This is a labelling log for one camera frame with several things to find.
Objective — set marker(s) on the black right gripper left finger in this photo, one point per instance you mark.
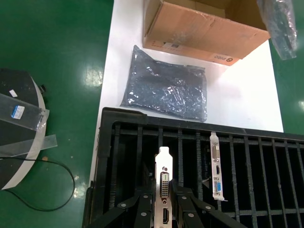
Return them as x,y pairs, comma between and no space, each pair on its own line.
145,213

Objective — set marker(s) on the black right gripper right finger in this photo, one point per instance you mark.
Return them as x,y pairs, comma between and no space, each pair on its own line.
190,213

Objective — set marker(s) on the graphics card with metal bracket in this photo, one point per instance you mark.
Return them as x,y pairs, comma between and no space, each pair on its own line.
165,166
217,161

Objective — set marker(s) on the dark translucent antistatic bag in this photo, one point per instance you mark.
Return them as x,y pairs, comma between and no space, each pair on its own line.
282,28

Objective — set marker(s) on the round black robot base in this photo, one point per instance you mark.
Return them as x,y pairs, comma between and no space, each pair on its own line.
19,78

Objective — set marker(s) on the black slotted plastic container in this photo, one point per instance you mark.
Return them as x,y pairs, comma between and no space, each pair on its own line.
261,166

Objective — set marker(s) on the brown cardboard box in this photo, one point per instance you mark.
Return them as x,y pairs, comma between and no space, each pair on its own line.
194,28

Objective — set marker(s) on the crinkled grey antistatic bag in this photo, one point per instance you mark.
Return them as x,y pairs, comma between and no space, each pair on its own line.
164,88

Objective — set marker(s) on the plain clear plastic strip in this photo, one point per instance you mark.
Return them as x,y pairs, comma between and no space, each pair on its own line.
35,145

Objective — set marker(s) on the clear plastic strip blue label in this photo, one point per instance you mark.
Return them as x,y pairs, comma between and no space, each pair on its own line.
28,118

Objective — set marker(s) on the small black base knob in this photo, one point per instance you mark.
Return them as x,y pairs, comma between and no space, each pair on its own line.
43,88

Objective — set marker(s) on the small white tape piece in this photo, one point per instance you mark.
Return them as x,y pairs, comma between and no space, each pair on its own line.
13,93

